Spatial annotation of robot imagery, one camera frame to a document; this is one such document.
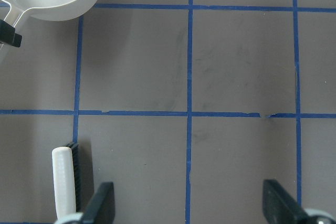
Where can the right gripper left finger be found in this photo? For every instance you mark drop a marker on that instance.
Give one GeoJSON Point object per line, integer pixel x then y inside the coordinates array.
{"type": "Point", "coordinates": [101, 208]}

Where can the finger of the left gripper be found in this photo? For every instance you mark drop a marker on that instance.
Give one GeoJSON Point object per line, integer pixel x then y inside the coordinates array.
{"type": "Point", "coordinates": [9, 36]}

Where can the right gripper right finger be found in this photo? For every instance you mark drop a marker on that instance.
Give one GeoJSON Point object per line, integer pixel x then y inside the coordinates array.
{"type": "Point", "coordinates": [278, 205]}

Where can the white hand brush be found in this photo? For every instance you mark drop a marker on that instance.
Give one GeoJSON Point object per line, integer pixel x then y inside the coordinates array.
{"type": "Point", "coordinates": [66, 179]}

